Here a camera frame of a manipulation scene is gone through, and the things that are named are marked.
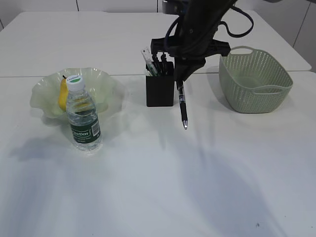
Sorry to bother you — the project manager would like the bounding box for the black square pen holder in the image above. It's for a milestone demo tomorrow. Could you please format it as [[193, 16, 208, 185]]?
[[146, 62, 175, 107]]

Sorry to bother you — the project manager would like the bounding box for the light green wavy glass plate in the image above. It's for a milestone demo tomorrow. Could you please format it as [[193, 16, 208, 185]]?
[[30, 67, 126, 120]]

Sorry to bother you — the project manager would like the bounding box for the mint green utility knife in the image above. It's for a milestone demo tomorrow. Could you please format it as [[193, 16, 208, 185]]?
[[147, 62, 158, 76]]

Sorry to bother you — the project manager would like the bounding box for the clear plastic ruler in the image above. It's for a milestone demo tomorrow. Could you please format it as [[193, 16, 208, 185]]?
[[141, 47, 152, 65]]

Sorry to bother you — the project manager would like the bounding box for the yellow utility knife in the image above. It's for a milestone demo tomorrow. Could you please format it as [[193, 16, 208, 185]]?
[[145, 69, 153, 77]]

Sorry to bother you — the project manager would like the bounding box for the sage green woven plastic basket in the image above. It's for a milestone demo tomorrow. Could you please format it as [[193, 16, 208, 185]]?
[[219, 46, 293, 114]]

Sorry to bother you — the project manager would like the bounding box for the black wrist camera on gripper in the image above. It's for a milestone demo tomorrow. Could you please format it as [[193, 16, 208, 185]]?
[[161, 0, 189, 15]]

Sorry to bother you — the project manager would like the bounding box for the black gel pen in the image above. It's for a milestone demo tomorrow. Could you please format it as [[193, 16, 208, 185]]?
[[176, 81, 188, 130], [160, 52, 168, 75], [152, 54, 161, 75]]

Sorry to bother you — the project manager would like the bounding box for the yellow pear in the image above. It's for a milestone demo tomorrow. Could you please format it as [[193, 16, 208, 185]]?
[[58, 75, 68, 111]]

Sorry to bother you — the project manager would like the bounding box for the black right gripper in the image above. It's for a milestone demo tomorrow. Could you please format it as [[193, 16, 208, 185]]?
[[151, 0, 231, 81]]

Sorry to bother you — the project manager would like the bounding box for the clear water bottle green label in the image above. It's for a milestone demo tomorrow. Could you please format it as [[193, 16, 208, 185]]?
[[66, 75, 101, 151]]

